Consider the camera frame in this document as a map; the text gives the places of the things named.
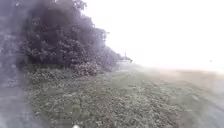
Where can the green grass ground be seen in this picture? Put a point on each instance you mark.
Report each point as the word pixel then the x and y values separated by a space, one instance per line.
pixel 113 100

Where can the row of dark trees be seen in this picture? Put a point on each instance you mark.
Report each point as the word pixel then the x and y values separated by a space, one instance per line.
pixel 60 36

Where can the robot's own part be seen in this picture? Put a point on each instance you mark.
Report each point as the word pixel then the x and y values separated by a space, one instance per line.
pixel 76 126

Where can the grey paved path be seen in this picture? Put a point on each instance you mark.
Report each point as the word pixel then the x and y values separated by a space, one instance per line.
pixel 213 115

